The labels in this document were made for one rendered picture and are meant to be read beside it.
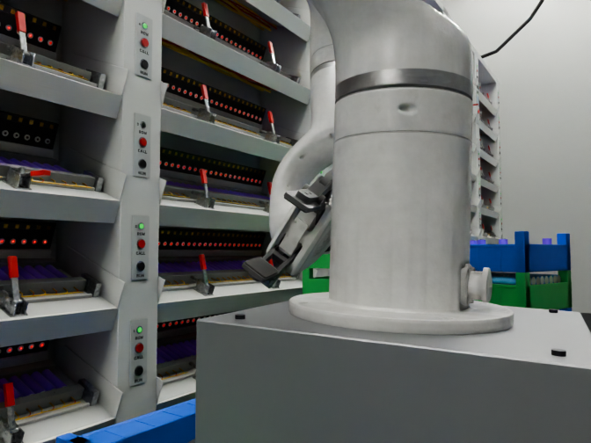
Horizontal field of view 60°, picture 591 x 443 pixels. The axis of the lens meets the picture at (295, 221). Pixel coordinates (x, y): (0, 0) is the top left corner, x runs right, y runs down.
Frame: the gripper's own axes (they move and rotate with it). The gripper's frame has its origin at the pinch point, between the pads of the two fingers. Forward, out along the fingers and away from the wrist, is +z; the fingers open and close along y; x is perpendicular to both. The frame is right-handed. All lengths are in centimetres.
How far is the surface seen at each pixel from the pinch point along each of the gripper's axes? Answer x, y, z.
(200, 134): 43, 9, -51
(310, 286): 5, 27, -64
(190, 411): 1.2, 34.9, -12.8
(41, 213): 39.7, 24.9, -12.0
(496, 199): -26, -2, -371
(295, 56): 55, -16, -103
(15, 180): 43.6, 21.0, -8.3
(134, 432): 3.7, 35.0, -2.8
